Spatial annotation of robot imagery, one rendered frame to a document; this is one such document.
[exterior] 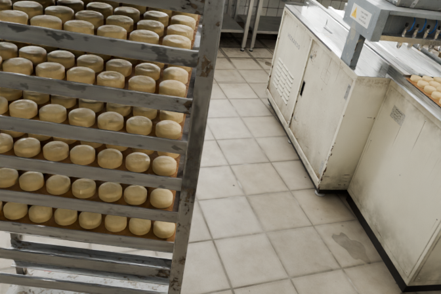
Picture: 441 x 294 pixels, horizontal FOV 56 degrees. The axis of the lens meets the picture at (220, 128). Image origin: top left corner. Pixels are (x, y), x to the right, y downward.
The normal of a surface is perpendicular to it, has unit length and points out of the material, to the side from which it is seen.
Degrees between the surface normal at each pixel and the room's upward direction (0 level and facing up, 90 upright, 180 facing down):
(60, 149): 0
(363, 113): 90
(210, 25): 90
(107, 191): 0
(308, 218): 0
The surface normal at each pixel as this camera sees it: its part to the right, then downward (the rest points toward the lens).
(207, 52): -0.03, 0.51
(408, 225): -0.98, -0.04
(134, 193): 0.15, -0.84
